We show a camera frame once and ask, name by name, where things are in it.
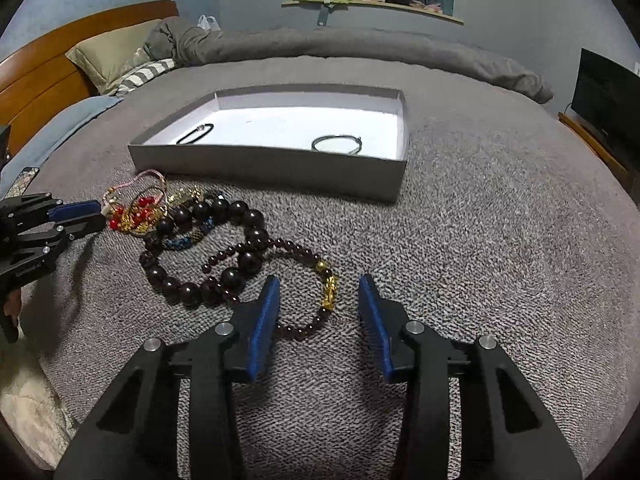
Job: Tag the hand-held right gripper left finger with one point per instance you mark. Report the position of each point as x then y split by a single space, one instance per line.
262 332

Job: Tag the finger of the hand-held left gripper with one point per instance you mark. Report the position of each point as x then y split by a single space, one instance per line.
75 209
86 225

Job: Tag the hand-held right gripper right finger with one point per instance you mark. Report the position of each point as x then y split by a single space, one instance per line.
375 332

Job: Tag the red bead gold hair clip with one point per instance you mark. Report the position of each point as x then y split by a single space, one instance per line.
117 222

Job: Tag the gold rhinestone round hair clip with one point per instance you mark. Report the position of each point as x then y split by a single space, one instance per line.
182 195

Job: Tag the shallow grey cardboard box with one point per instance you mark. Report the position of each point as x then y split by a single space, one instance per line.
270 166

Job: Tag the person's left hand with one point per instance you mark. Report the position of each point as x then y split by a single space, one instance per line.
12 305

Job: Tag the beige fuzzy clothing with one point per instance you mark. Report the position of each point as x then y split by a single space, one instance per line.
25 400

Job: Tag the light blue sheet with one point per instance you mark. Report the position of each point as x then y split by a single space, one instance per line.
60 125

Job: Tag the grey bedspread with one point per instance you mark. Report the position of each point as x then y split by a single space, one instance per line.
475 240

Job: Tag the wooden headboard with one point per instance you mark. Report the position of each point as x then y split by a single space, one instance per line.
45 70

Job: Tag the striped pillow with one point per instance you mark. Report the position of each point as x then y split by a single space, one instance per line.
145 72

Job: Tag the olive pillow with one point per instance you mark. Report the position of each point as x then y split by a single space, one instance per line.
110 55

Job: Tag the silver bangle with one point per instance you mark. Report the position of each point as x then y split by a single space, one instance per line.
313 144

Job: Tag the white plastic bag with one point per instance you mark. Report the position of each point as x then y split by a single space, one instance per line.
207 23

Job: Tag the grey duvet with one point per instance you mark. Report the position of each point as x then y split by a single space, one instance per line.
350 50

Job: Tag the wooden television stand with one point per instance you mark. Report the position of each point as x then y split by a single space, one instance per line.
595 141

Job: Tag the wooden window shelf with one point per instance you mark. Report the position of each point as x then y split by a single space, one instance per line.
400 7

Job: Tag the pink cloth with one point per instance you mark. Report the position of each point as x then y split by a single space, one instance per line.
425 6

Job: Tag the black television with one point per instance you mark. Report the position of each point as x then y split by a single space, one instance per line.
605 95

